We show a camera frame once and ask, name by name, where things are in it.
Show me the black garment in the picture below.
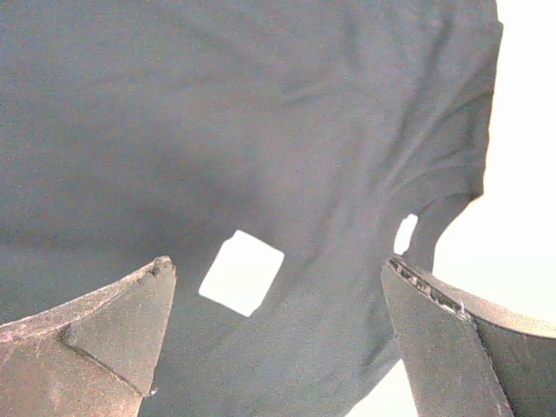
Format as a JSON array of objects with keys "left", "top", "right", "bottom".
[{"left": 1, "top": 1, "right": 502, "bottom": 416}]

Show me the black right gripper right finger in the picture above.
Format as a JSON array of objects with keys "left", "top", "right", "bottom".
[{"left": 381, "top": 255, "right": 555, "bottom": 417}]

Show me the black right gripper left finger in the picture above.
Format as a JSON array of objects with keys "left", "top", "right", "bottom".
[{"left": 1, "top": 256, "right": 176, "bottom": 417}]

